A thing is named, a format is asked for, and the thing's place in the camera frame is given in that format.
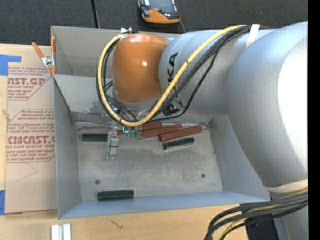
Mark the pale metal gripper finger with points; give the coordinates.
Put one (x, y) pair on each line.
(114, 142)
(112, 153)

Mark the dark green flat block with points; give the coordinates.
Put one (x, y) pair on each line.
(115, 195)
(94, 137)
(178, 143)

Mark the red-brown flat block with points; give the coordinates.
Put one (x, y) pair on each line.
(160, 131)
(151, 126)
(180, 133)

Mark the grey metal bin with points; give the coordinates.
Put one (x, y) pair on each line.
(150, 166)

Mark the brown cardboard board red print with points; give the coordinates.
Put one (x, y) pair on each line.
(30, 124)

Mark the black cylinder on white bracket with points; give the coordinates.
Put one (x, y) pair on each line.
(171, 110)

